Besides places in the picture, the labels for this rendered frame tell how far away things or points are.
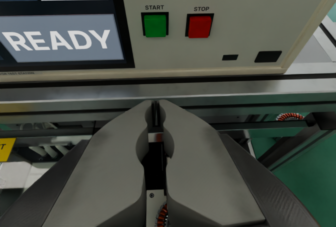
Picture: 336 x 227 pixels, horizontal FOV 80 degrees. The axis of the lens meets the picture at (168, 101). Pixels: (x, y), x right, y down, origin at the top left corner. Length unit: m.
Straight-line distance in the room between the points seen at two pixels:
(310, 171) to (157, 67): 0.54
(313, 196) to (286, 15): 0.51
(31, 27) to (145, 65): 0.10
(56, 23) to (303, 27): 0.22
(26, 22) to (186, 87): 0.16
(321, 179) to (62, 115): 0.62
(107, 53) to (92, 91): 0.05
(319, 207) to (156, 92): 0.53
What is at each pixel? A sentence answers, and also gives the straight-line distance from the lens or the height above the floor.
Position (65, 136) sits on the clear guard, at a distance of 0.27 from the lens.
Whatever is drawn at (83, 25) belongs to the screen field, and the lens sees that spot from 0.20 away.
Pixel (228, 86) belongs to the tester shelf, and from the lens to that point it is 0.23.
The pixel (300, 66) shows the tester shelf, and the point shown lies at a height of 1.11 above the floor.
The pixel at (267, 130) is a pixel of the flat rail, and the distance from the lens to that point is 0.31.
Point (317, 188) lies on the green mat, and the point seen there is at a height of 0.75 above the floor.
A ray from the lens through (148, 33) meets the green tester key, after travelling 0.18.
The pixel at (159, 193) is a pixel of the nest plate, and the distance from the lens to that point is 0.51.
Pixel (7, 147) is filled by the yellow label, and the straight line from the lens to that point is 0.30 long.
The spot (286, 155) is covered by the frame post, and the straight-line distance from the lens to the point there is 0.41.
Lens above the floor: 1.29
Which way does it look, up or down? 55 degrees down
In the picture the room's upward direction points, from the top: 1 degrees clockwise
